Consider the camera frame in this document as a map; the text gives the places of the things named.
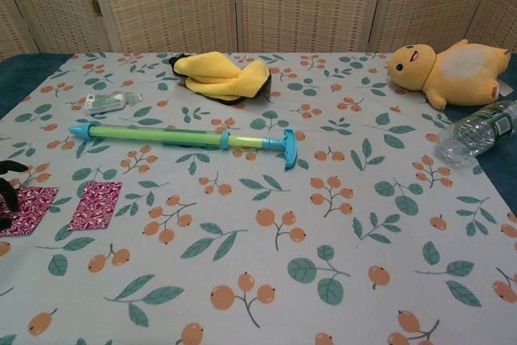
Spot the floral printed tablecloth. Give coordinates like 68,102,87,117
0,51,517,345

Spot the yellow black cloth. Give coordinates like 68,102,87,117
168,51,272,106

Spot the clear plastic water bottle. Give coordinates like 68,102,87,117
435,99,517,165

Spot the woven folding screen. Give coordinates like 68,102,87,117
0,0,517,62

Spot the green blue water pump toy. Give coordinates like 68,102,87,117
68,121,298,172

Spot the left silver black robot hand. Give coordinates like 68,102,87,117
0,161,30,229

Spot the yellow plush toy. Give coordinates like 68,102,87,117
387,39,511,111

